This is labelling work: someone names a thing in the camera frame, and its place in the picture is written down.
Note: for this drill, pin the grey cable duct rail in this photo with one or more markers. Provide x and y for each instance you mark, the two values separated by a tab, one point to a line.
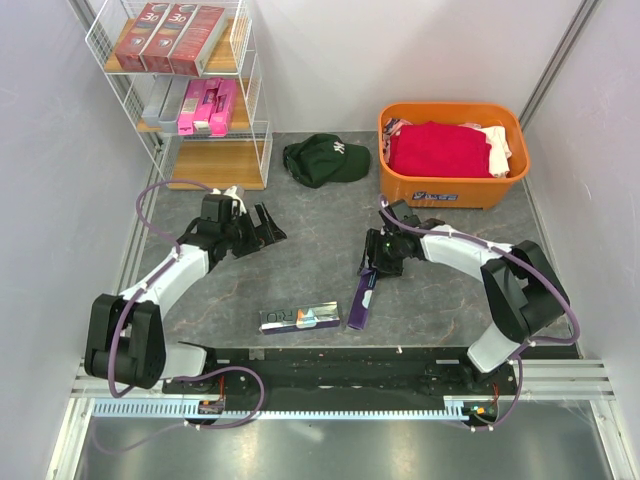
327	404

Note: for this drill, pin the purple toothpaste box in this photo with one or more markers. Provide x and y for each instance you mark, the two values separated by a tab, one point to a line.
359	312

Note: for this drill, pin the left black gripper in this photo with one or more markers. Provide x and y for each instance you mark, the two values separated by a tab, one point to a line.
262	235

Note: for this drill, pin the dark green baseball cap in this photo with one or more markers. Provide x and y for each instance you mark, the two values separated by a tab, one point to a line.
325	158

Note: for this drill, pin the silver R&O toothpaste box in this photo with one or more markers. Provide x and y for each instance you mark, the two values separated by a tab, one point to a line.
300	318

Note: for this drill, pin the pink toothpaste box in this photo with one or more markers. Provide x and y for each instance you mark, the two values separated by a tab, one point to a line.
206	105
189	107
221	117

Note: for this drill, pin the white wire wooden shelf rack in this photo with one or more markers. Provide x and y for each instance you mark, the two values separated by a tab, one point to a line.
188	77

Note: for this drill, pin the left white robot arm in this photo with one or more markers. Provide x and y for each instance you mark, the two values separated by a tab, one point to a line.
126	341

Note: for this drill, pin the orange plastic basket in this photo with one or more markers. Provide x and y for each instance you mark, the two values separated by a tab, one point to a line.
434	192

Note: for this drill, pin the red folded cloth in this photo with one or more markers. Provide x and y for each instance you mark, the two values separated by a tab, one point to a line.
440	151

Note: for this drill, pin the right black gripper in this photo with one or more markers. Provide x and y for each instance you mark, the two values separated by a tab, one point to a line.
373	242

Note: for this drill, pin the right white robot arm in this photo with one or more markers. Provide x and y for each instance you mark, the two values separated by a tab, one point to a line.
523	291

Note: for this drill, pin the patterned cloth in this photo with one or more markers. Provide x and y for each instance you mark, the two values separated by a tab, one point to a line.
391	129

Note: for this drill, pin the white pink cloth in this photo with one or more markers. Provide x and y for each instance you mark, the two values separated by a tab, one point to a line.
500	152

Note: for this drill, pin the red white toothpaste box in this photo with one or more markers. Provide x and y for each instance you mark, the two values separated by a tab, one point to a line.
191	54

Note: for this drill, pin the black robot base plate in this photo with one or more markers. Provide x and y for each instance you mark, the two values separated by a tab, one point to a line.
429	371

